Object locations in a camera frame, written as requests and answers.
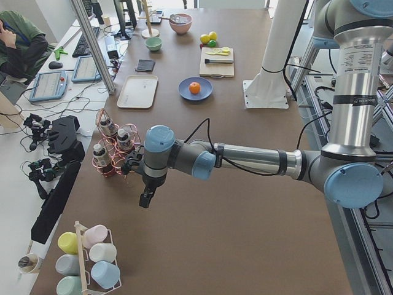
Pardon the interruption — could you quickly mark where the white camera post base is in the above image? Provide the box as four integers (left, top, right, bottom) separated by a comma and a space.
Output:
243, 1, 308, 109

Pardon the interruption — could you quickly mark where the steel ice scoop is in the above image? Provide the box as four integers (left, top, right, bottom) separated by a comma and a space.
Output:
160, 14, 187, 24

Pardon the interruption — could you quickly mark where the tea bottle white cap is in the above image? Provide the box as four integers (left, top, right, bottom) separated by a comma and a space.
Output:
99, 117, 116, 137

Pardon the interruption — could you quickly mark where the pink bowl with ice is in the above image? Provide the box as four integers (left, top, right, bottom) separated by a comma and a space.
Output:
169, 14, 192, 34

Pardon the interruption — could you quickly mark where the black computer mouse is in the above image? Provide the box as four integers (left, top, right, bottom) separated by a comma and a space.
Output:
49, 61, 63, 69

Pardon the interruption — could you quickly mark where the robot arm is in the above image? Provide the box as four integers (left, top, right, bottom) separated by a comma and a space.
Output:
121, 1, 392, 208

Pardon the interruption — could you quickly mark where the cream rabbit tray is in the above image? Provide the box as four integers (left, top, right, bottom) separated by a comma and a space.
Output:
117, 75, 158, 109

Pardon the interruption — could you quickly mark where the copper wire bottle rack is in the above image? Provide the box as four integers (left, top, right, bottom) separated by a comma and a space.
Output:
91, 109, 141, 178

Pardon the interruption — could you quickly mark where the aluminium frame post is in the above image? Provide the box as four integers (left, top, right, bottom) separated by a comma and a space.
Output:
71, 0, 115, 95

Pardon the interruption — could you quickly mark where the seated person green shirt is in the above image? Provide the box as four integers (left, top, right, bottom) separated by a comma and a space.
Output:
1, 10, 52, 84

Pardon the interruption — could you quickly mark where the wooden cutting board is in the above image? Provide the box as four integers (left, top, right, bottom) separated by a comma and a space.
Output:
199, 47, 235, 77

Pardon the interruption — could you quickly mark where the blue plate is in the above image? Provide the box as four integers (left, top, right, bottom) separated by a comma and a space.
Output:
178, 77, 213, 101

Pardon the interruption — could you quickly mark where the white cup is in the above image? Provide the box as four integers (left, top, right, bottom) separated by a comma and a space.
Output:
89, 243, 117, 263

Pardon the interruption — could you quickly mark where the mint green cup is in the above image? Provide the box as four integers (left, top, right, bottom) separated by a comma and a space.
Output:
56, 276, 82, 295

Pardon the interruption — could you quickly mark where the blue cup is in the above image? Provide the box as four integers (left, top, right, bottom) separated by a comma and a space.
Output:
91, 261, 120, 289

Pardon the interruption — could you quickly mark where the grey folded cloth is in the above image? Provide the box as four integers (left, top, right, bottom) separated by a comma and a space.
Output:
135, 59, 155, 73

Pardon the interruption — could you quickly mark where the yellow cup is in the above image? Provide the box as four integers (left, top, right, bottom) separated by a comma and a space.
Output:
57, 232, 78, 254

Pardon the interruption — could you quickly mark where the grey cup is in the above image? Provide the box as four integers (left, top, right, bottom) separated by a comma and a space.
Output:
55, 254, 80, 276

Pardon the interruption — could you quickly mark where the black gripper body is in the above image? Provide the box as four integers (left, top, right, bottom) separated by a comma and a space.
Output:
121, 146, 144, 175

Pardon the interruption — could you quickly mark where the steel muddler black tip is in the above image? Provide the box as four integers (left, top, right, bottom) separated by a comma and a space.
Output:
204, 58, 234, 65

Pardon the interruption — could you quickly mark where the green bowl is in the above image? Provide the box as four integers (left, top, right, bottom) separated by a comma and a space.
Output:
145, 37, 162, 52

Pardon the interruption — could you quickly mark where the pink cup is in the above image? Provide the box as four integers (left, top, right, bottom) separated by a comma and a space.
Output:
82, 224, 108, 249

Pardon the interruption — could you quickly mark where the black keyboard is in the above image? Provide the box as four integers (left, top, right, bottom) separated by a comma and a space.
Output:
72, 35, 91, 58

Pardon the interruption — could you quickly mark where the yellow lemon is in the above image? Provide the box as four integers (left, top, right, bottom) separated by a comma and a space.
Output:
200, 34, 210, 44
208, 31, 217, 41

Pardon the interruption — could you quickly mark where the green lime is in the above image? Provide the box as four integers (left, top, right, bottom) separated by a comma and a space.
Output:
207, 40, 217, 47

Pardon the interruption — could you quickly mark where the orange mandarin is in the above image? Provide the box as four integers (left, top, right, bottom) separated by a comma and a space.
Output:
189, 82, 201, 95

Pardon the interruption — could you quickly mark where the blue teach pendant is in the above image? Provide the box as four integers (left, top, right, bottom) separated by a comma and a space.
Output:
29, 71, 68, 102
71, 56, 101, 84

